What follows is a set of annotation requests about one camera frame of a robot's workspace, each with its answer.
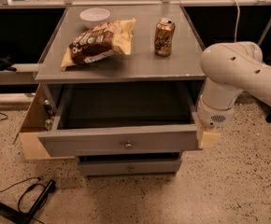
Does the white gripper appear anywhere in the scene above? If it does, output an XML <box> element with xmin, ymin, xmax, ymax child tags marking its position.
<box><xmin>196</xmin><ymin>100</ymin><xmax>234</xmax><ymax>149</ymax></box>

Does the grey top drawer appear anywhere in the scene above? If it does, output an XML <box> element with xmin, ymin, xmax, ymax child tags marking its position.
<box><xmin>39</xmin><ymin>84</ymin><xmax>197</xmax><ymax>157</ymax></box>

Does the grey drawer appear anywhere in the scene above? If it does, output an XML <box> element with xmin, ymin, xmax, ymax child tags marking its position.
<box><xmin>39</xmin><ymin>84</ymin><xmax>197</xmax><ymax>157</ymax></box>
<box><xmin>78</xmin><ymin>159</ymin><xmax>181</xmax><ymax>176</ymax></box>

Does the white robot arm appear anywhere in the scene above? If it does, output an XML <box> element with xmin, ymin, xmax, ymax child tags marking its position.
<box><xmin>196</xmin><ymin>42</ymin><xmax>271</xmax><ymax>149</ymax></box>

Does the grey drawer cabinet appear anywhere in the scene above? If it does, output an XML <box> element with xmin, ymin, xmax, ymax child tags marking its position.
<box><xmin>36</xmin><ymin>5</ymin><xmax>204</xmax><ymax>164</ymax></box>

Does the grey bottom drawer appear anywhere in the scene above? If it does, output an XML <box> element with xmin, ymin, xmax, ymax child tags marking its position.
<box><xmin>78</xmin><ymin>159</ymin><xmax>181</xmax><ymax>176</ymax></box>

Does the orange soda can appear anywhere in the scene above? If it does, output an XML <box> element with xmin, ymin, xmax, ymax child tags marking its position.
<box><xmin>154</xmin><ymin>18</ymin><xmax>175</xmax><ymax>57</ymax></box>

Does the brown yellow chip bag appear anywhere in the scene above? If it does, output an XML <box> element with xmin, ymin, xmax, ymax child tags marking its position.
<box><xmin>61</xmin><ymin>19</ymin><xmax>136</xmax><ymax>71</ymax></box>

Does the can behind cabinet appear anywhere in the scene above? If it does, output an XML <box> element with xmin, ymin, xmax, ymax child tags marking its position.
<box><xmin>44</xmin><ymin>119</ymin><xmax>53</xmax><ymax>131</ymax></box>

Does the white bowl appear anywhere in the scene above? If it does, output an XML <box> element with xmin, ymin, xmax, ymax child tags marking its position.
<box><xmin>79</xmin><ymin>7</ymin><xmax>110</xmax><ymax>28</ymax></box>

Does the plywood board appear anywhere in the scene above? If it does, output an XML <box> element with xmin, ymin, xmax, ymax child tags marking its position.
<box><xmin>19</xmin><ymin>86</ymin><xmax>65</xmax><ymax>160</ymax></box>

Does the black stand base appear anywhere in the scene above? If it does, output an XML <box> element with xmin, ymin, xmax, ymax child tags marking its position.
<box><xmin>0</xmin><ymin>178</ymin><xmax>57</xmax><ymax>224</ymax></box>

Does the white cable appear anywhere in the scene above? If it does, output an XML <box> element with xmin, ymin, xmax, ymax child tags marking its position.
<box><xmin>227</xmin><ymin>0</ymin><xmax>242</xmax><ymax>44</ymax></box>

